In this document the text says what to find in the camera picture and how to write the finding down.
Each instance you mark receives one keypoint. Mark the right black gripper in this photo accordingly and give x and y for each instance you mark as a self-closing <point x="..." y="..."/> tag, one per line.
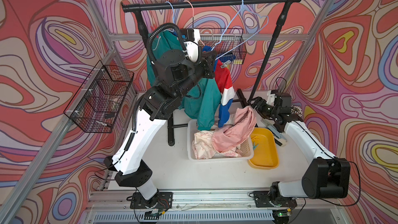
<point x="262" y="102"/>

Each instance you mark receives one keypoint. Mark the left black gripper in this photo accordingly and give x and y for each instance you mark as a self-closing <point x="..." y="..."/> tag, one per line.
<point x="207" y="62"/>

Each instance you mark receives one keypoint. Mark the green jacket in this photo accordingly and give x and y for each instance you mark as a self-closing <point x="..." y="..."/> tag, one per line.
<point x="191" y="104"/>

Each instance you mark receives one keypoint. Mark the light blue hanger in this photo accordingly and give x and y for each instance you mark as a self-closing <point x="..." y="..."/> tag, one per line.
<point x="241" y="13"/>

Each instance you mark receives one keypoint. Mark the pink printed jacket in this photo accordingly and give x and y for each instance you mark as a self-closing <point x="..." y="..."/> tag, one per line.
<point x="227" y="139"/>

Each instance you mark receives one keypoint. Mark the blue hanger of green jacket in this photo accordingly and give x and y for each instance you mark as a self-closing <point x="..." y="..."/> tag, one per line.
<point x="173" y="11"/>

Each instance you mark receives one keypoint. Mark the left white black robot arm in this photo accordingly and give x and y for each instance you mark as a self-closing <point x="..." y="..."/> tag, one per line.
<point x="131" y="170"/>

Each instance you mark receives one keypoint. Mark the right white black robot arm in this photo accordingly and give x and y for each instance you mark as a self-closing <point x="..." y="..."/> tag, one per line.
<point x="327" y="176"/>

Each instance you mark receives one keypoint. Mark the cup of coloured pencils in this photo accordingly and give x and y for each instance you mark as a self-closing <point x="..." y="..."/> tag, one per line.
<point x="297" y="110"/>

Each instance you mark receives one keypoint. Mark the white grey clothespin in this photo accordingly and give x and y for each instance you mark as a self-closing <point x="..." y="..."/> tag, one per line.
<point x="226" y="64"/>

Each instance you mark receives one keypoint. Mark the grey stapler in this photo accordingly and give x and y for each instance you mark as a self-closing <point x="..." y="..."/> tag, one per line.
<point x="279" y="139"/>

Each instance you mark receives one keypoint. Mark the blue red white jacket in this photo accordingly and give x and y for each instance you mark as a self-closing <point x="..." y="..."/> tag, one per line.
<point x="224" y="87"/>

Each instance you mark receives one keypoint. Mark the yellow plastic tray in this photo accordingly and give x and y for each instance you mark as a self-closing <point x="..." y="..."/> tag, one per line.
<point x="265" y="155"/>

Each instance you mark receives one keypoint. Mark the white perforated plastic basket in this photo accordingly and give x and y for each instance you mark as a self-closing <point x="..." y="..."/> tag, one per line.
<point x="246" y="148"/>

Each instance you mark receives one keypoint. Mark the black clothes rack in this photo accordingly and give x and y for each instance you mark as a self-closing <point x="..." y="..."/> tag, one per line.
<point x="211" y="3"/>

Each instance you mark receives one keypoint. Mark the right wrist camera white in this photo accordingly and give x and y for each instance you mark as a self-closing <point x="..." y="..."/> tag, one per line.
<point x="276" y="98"/>

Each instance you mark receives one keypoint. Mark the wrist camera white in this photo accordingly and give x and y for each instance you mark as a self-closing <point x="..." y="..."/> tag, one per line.
<point x="191" y="39"/>
<point x="276" y="98"/>

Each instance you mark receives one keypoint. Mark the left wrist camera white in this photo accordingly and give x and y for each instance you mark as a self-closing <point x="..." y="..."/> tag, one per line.
<point x="191" y="39"/>

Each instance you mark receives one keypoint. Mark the black wire basket back wall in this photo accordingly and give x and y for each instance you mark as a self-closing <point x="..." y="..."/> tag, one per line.
<point x="227" y="43"/>

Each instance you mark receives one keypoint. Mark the black wire basket wall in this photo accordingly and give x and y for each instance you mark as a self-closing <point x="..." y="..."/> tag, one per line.
<point x="98" y="102"/>
<point x="227" y="43"/>

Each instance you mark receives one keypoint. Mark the black wire basket left wall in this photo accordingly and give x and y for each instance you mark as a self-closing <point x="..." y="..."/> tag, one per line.
<point x="98" y="102"/>

